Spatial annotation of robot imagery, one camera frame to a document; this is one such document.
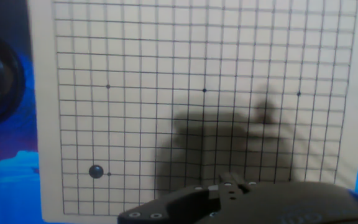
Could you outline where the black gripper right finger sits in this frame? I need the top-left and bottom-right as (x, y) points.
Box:
(218, 172), (257, 203)

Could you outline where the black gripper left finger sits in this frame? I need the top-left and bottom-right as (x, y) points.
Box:
(116, 185), (223, 224)

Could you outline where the tan Go board sheet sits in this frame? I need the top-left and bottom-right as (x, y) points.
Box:
(26, 0), (358, 224)

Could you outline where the black Go stone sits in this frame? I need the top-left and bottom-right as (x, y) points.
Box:
(88, 164), (104, 180)

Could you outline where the blue and black landscape mat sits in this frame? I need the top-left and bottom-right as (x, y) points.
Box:
(0, 0), (358, 224)

